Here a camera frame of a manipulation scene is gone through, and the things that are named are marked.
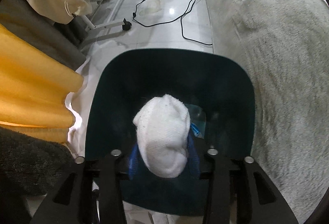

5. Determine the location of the white sock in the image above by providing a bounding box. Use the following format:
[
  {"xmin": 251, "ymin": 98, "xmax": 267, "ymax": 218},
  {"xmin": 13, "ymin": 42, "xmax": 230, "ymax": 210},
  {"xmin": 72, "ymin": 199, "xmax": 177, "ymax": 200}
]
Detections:
[{"xmin": 133, "ymin": 94, "xmax": 190, "ymax": 178}]

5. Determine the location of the yellow curtain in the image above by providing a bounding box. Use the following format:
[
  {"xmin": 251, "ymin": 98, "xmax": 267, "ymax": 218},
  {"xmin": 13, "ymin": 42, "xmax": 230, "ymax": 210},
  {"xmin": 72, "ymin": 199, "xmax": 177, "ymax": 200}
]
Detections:
[{"xmin": 1, "ymin": 26, "xmax": 84, "ymax": 143}]

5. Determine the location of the clear plastic wrap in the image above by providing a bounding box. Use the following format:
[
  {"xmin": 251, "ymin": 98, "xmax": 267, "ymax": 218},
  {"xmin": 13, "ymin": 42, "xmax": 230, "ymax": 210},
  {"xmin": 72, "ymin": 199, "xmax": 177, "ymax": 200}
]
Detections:
[{"xmin": 185, "ymin": 104, "xmax": 206, "ymax": 139}]

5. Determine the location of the grey fleece bed sheet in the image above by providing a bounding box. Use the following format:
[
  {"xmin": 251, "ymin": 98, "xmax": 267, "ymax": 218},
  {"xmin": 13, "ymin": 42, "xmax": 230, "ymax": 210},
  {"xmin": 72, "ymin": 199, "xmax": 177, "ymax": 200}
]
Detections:
[{"xmin": 206, "ymin": 0, "xmax": 328, "ymax": 223}]

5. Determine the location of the black cable on floor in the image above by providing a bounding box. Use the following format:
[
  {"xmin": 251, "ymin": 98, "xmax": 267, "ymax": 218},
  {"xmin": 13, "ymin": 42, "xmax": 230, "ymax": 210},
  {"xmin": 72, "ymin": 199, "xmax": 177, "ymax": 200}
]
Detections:
[{"xmin": 132, "ymin": 0, "xmax": 214, "ymax": 47}]

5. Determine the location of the white clothes rack base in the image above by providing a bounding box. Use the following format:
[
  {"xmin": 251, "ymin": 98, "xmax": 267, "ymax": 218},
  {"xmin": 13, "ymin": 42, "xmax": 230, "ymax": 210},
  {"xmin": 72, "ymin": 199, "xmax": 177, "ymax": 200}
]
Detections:
[{"xmin": 81, "ymin": 0, "xmax": 132, "ymax": 32}]

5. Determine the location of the dark green trash bin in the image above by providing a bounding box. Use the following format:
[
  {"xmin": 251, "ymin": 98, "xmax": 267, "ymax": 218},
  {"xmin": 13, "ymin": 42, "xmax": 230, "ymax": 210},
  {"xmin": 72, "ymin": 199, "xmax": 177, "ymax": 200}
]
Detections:
[{"xmin": 84, "ymin": 48, "xmax": 256, "ymax": 217}]

